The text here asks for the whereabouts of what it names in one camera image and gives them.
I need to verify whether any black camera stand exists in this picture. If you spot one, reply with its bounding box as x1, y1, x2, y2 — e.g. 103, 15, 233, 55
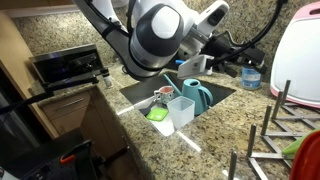
0, 68, 111, 116

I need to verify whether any small spice bottle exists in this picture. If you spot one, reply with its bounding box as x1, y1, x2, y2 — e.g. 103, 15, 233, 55
102, 73, 114, 90

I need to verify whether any soap bottle with blue label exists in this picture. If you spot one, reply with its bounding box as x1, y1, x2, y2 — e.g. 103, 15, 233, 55
241, 64, 262, 91

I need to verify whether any white cutting board pink rim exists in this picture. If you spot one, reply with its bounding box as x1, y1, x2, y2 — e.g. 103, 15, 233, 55
269, 1, 320, 108

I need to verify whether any floral mug pink inside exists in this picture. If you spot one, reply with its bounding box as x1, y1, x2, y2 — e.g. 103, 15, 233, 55
153, 85, 176, 106

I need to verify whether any stainless steel sink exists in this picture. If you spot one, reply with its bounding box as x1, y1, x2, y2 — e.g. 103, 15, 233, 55
119, 71, 237, 137

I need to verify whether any steel dish rack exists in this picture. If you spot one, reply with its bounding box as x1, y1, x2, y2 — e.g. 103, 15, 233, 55
219, 79, 320, 180

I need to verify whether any black toaster oven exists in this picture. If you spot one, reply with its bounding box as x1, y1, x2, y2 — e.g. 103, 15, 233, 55
29, 44, 105, 86

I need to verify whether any translucent white plastic container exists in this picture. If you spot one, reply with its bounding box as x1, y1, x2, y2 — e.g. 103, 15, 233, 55
166, 95, 196, 130

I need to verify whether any green plastic plate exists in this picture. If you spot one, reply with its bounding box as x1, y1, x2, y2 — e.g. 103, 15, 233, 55
281, 131, 316, 155

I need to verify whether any teal watering can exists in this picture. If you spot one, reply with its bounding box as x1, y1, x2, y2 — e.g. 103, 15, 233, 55
162, 73, 214, 116

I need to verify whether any red plastic lid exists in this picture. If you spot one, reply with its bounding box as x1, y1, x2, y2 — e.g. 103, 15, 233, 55
289, 129, 320, 180

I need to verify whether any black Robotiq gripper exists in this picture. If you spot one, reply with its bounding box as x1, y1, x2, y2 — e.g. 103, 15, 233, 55
201, 33, 268, 79

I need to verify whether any dark steel appliance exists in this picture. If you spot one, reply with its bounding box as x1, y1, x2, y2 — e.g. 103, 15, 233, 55
0, 61, 60, 161

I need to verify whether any green square lid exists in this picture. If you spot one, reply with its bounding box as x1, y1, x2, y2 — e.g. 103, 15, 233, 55
145, 107, 169, 122

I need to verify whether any black equipment case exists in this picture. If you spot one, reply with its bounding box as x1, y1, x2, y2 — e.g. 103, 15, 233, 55
0, 128, 101, 180

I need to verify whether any wooden base cabinet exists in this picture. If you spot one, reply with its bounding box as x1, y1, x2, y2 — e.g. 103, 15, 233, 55
38, 87, 131, 161

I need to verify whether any wooden wall cabinet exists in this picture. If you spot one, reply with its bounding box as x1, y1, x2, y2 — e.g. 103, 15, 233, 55
0, 0, 78, 20

